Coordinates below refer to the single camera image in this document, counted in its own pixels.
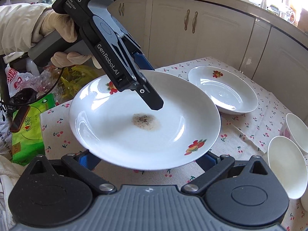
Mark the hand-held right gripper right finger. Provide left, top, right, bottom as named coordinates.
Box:
left=180, top=150, right=273, bottom=196

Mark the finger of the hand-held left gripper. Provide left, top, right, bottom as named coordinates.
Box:
left=115, top=32, right=165, bottom=110
left=120, top=28, right=156, bottom=72

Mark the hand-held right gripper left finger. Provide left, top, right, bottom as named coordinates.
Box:
left=29, top=150, right=118, bottom=194

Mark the large stained white plate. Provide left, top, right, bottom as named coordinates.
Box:
left=69, top=69, right=221, bottom=171

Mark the white bowl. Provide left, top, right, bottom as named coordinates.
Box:
left=279, top=113, right=308, bottom=156
left=267, top=135, right=308, bottom=200

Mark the person's left forearm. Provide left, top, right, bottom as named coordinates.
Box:
left=0, top=2, right=52, bottom=56

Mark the person's left hand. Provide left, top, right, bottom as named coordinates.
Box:
left=38, top=11, right=102, bottom=70

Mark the cream cabinet door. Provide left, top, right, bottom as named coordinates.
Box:
left=148, top=0, right=201, bottom=70
left=259, top=26, right=308, bottom=116
left=199, top=3, right=256, bottom=77
left=121, top=0, right=148, bottom=64

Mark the yellow plastic bag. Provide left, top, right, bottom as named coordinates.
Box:
left=52, top=65, right=100, bottom=101

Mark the cherry print tablecloth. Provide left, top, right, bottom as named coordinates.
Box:
left=40, top=56, right=308, bottom=231

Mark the green tissue pack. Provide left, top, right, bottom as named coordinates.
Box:
left=11, top=93, right=57, bottom=166

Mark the clear plastic bag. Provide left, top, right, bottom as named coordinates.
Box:
left=36, top=67, right=60, bottom=94

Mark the white fruit print plate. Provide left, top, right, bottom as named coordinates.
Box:
left=188, top=65, right=259, bottom=115

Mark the small white bottle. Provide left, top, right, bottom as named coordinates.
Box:
left=25, top=59, right=40, bottom=76

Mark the brown phone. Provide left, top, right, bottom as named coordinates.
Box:
left=10, top=105, right=31, bottom=133

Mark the white cloth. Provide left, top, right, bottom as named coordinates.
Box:
left=0, top=154, right=23, bottom=222

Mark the white printed bag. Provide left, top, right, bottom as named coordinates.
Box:
left=0, top=101, right=15, bottom=155

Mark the black plastic bag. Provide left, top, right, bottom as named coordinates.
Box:
left=8, top=88, right=39, bottom=106

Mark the red and white plastic bag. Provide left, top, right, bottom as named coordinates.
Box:
left=5, top=64, right=36, bottom=94

